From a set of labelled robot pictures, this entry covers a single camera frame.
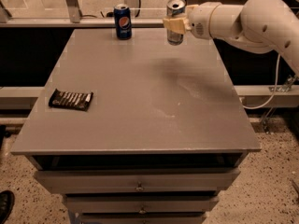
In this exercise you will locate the grey drawer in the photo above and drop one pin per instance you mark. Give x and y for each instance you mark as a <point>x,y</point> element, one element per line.
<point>141,204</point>
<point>157,218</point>
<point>136,181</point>

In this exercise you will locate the black shoe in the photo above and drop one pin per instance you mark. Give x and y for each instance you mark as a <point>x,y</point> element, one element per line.
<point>7,200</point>

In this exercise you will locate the grey drawer cabinet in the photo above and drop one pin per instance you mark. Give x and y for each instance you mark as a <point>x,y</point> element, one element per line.
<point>155,107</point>

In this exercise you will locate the metal window rail frame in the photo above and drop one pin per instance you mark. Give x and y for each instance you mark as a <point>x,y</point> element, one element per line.
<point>77,13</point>

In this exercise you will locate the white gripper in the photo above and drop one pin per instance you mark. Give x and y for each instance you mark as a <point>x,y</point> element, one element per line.
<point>199,19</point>

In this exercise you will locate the silver blue redbull can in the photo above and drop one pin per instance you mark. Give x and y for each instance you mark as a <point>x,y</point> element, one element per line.
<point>174,21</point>

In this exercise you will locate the blue pepsi can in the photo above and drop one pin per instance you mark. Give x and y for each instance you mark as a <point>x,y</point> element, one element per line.
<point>122,18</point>

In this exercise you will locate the dark chocolate bar wrapper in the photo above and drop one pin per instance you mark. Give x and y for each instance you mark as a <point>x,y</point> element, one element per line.
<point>71,100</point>

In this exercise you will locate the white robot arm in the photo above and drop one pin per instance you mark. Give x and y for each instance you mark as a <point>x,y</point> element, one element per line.
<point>258,26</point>

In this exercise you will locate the bottom grey drawer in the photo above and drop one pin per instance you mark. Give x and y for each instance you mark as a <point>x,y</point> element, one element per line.
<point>157,218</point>

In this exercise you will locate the middle grey drawer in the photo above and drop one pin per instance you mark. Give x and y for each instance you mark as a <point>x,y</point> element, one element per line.
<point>141,204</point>

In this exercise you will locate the top grey drawer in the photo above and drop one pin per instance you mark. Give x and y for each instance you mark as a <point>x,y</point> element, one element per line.
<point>136,181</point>

